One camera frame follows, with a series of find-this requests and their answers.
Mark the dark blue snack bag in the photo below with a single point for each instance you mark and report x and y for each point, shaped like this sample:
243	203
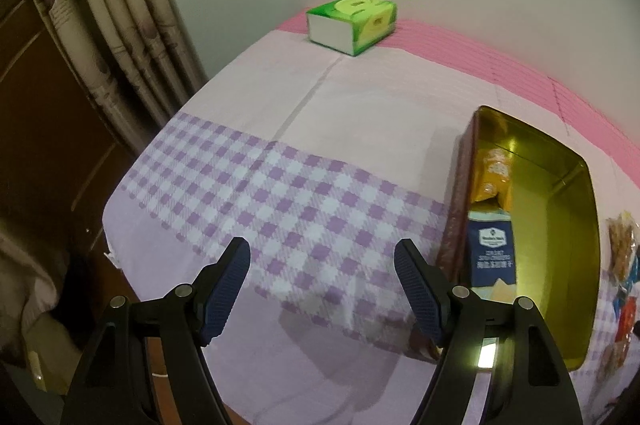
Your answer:
492	250

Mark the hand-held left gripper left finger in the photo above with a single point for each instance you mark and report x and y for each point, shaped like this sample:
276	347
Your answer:
227	290

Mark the gold rectangular tin box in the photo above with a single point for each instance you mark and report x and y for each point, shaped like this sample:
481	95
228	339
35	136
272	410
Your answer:
550	230

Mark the beige cloth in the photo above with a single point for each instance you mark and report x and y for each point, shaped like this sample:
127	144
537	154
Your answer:
25	285

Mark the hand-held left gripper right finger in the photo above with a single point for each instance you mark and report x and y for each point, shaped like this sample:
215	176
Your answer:
417	290

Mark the pile of small snack packets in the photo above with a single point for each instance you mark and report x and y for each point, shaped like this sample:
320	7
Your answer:
622	245

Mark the green tissue box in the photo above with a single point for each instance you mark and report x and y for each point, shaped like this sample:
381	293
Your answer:
350	25

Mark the beige patterned curtain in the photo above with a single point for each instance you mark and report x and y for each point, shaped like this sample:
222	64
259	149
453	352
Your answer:
115	5

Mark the pink purple checked tablecloth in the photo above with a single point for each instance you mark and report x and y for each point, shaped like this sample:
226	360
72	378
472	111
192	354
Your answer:
350	130

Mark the brown wooden cabinet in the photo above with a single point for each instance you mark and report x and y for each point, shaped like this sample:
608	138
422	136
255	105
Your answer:
40	105

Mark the orange snack packet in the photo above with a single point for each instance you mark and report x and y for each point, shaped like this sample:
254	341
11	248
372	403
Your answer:
492	175

